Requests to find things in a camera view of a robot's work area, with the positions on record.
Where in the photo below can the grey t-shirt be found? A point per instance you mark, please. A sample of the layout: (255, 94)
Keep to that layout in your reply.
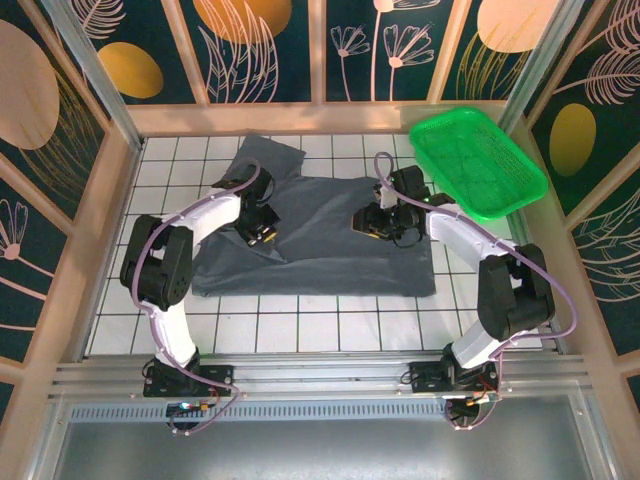
(340, 265)

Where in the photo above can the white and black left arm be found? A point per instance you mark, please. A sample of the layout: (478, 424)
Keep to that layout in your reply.
(165, 260)

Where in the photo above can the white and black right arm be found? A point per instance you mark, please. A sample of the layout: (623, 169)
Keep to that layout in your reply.
(515, 300)

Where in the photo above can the green plastic mesh basket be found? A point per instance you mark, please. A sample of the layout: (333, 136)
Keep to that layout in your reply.
(475, 160)

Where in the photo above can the small circuit board blue light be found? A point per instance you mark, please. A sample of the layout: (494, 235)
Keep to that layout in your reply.
(187, 407)

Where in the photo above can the slotted metal strip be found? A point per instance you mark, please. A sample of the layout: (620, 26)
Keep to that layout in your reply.
(325, 412)

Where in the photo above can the small circuit board orange connector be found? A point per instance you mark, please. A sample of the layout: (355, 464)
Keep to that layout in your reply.
(480, 398)

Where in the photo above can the grey metal sheet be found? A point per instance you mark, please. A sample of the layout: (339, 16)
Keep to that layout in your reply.
(320, 450)

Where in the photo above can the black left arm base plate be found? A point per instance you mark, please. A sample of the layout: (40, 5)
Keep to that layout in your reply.
(220, 377)

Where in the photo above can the aluminium mounting rail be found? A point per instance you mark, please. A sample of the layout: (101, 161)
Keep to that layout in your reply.
(320, 372)

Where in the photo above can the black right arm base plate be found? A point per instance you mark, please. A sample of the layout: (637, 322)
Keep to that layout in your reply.
(425, 377)

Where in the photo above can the aluminium frame post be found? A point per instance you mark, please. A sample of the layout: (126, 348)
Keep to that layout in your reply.
(102, 82)
(543, 64)

